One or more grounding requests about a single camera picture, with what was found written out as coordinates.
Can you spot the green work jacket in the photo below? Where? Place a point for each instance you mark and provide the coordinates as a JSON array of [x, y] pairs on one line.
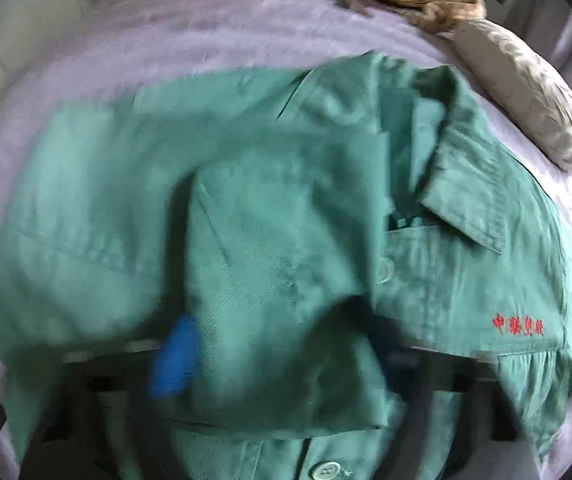
[[275, 209]]

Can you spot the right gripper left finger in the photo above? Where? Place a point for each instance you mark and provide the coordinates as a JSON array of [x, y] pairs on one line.
[[148, 371]]

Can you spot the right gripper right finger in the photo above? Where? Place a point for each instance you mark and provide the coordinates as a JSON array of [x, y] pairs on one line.
[[487, 437]]

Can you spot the cream round pleated pillow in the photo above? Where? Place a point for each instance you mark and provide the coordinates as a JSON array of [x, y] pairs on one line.
[[530, 90]]

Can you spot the purple plush bed blanket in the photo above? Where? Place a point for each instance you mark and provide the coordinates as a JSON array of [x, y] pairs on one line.
[[128, 45]]

